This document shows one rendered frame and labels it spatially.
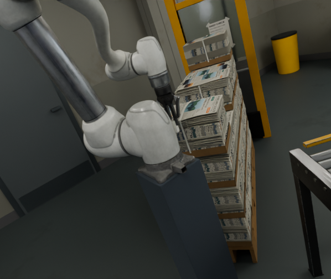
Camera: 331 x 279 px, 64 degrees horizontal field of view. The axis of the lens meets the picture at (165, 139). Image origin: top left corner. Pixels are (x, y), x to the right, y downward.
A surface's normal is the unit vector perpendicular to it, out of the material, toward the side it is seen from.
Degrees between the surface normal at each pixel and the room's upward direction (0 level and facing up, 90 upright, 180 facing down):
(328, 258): 0
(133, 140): 84
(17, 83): 90
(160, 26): 90
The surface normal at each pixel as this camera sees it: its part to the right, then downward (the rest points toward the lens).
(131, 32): 0.55, 0.15
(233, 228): -0.29, 0.46
